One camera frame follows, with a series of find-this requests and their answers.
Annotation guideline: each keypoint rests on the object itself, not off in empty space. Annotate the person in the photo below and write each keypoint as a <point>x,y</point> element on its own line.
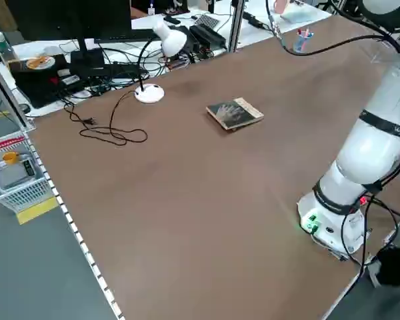
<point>395,266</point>

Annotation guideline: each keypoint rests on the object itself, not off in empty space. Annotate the dark book with hand cover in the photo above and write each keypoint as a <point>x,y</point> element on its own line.
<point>235,113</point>

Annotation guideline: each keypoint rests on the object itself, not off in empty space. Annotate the clear plastic pen cup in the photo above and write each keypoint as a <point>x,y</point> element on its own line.
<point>302,43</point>

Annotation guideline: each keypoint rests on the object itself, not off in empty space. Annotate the orange marker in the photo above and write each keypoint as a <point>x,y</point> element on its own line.
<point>307,33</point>

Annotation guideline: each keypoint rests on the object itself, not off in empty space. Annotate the orange cup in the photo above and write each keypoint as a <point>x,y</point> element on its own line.
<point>10,158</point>

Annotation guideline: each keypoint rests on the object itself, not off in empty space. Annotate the orange white disc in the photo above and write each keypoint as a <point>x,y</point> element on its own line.
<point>38,62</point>

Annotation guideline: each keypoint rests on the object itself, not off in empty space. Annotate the clear plastic bottle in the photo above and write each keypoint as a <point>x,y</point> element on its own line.
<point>1,46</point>

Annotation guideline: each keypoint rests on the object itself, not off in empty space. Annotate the black power adapter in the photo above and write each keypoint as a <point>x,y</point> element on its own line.
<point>253,19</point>

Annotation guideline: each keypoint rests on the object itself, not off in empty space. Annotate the pale blue glass plate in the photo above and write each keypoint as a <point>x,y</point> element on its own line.
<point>298,15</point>

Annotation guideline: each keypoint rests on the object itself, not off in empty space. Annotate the grey scale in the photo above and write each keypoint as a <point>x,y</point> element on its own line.
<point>11,175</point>

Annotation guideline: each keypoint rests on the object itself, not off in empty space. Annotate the black keyboard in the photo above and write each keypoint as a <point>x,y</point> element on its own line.
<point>126,35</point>

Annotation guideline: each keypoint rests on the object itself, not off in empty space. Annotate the black case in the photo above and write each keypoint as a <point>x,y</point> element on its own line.
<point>36,86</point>

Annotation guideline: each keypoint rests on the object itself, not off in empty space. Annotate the aluminium frame post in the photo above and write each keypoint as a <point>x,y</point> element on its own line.
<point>10,93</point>
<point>237,23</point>

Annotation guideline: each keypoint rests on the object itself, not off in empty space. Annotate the black computer monitor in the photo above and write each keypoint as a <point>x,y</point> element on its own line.
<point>70,16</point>

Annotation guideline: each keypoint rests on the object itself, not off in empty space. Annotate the black power supply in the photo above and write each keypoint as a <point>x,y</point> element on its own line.
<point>208,35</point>

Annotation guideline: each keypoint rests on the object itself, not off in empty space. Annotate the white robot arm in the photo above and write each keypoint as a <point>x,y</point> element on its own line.
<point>370,156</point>

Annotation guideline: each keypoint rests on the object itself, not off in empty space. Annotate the perforated grey mat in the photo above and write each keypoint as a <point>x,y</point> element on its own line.
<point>207,21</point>

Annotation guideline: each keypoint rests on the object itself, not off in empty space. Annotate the white desk lamp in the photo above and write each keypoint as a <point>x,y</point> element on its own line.
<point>149,94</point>

